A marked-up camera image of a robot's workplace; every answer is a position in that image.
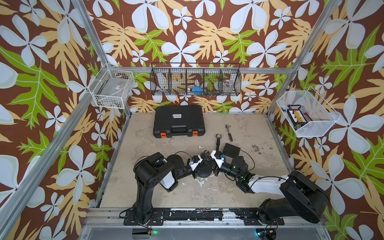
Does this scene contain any black round base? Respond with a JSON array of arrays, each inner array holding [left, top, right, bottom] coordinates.
[[199, 162, 213, 178], [167, 155, 185, 171]]

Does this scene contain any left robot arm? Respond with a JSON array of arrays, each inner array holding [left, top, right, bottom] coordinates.
[[133, 153, 203, 224]]

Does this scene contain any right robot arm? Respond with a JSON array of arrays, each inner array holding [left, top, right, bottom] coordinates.
[[207, 153, 330, 224]]

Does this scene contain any black phone holder plate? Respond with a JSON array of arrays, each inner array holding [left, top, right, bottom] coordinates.
[[223, 143, 241, 158]]

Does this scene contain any black plastic tool case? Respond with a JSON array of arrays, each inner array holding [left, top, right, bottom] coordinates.
[[153, 105, 206, 138]]

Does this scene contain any blue object in basket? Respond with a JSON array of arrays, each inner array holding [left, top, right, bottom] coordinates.
[[192, 87, 204, 96]]

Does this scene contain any screw box in basket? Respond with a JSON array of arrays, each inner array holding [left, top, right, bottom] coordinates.
[[287, 105, 308, 126]]

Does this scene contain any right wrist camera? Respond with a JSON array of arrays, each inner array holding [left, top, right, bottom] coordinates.
[[211, 151, 225, 169]]

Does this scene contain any red handled ratchet wrench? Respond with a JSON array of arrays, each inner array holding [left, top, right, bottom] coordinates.
[[225, 125, 233, 142]]

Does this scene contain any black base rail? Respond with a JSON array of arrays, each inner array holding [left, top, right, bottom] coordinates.
[[122, 207, 286, 226]]

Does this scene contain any black wire basket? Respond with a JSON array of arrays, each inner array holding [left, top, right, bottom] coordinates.
[[149, 63, 242, 96]]

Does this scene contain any white wire basket right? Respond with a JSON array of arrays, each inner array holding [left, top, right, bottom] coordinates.
[[277, 87, 341, 138]]

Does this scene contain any white wire basket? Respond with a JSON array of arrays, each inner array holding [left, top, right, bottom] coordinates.
[[88, 64, 136, 109], [277, 87, 341, 138]]

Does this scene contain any white wire basket left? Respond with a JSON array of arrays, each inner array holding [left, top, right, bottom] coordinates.
[[88, 64, 136, 109]]

